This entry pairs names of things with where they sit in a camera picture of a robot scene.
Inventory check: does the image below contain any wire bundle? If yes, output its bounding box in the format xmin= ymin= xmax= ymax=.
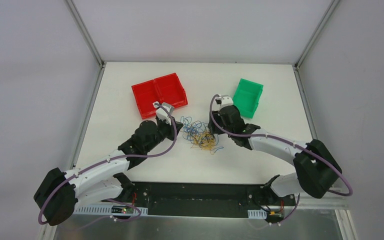
xmin=180 ymin=115 xmax=224 ymax=156

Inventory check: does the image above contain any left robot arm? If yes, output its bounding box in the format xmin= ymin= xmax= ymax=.
xmin=33 ymin=119 xmax=184 ymax=226

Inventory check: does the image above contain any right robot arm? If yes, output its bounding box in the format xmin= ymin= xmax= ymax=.
xmin=208 ymin=105 xmax=344 ymax=205

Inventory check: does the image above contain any green bin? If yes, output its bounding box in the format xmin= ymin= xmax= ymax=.
xmin=233 ymin=78 xmax=264 ymax=119

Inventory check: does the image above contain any red double bin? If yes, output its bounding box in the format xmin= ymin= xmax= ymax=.
xmin=131 ymin=73 xmax=188 ymax=120

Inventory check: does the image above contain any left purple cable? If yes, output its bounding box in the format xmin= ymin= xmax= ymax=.
xmin=37 ymin=102 xmax=179 ymax=226

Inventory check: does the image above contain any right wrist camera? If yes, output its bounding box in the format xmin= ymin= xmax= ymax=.
xmin=215 ymin=95 xmax=234 ymax=109

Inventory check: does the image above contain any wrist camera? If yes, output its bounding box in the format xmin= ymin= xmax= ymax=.
xmin=152 ymin=101 xmax=175 ymax=125
xmin=215 ymin=95 xmax=234 ymax=109

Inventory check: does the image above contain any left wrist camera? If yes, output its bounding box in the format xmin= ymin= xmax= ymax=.
xmin=152 ymin=101 xmax=175 ymax=125

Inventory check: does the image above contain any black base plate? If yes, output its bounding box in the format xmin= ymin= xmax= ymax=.
xmin=114 ymin=181 xmax=296 ymax=218

